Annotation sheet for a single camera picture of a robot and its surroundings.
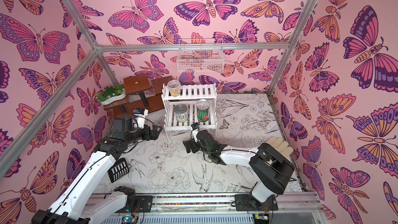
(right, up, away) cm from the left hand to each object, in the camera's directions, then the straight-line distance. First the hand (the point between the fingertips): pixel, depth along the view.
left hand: (155, 124), depth 78 cm
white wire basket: (+22, +44, +28) cm, 57 cm away
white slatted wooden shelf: (+17, +16, +5) cm, 24 cm away
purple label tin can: (+12, +5, +6) cm, 14 cm away
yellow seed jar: (+9, +19, 0) cm, 21 cm away
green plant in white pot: (-31, +17, +14) cm, 38 cm away
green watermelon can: (+24, +7, +3) cm, 25 cm away
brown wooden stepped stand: (-18, +17, +25) cm, 35 cm away
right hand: (+15, -9, +7) cm, 19 cm away
